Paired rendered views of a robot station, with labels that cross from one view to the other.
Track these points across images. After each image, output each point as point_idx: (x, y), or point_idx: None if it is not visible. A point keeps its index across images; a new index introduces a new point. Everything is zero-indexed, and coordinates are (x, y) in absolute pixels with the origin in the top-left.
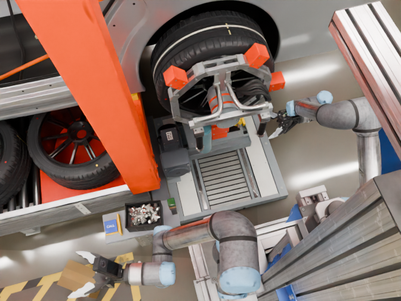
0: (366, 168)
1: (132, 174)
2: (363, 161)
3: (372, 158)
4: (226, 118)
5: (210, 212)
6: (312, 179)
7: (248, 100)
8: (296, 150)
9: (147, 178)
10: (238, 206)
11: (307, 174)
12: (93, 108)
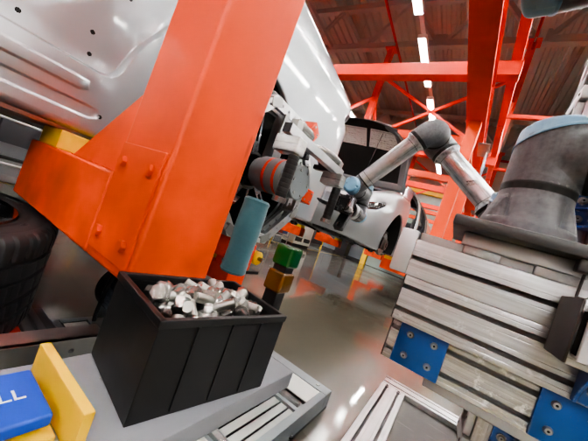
0: (476, 175)
1: (216, 123)
2: (470, 170)
3: (472, 167)
4: (319, 149)
5: None
6: (329, 381)
7: (275, 216)
8: (288, 356)
9: (221, 187)
10: (289, 425)
11: (318, 376)
12: None
